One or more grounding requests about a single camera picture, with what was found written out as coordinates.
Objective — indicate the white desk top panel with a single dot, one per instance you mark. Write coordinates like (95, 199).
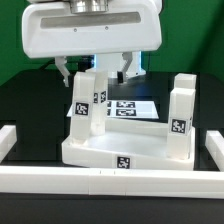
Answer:
(128, 144)

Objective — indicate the white U-shaped obstacle fence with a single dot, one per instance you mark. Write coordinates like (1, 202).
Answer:
(99, 181)

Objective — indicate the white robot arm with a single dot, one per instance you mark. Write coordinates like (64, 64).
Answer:
(110, 62)

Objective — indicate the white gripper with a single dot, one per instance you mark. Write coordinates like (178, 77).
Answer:
(51, 29)

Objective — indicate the fiducial marker sheet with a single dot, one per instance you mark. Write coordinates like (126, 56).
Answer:
(132, 109)

